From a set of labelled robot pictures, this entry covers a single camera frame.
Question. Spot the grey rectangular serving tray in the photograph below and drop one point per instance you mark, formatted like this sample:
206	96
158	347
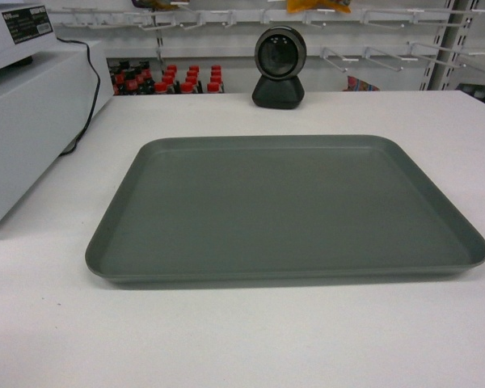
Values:
205	209

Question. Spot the white cash drawer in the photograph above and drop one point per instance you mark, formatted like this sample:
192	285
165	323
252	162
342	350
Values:
43	107

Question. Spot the black barcode scanner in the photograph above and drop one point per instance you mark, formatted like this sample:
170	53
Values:
280	55

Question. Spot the white cash register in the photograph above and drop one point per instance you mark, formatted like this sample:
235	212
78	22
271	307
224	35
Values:
25	29

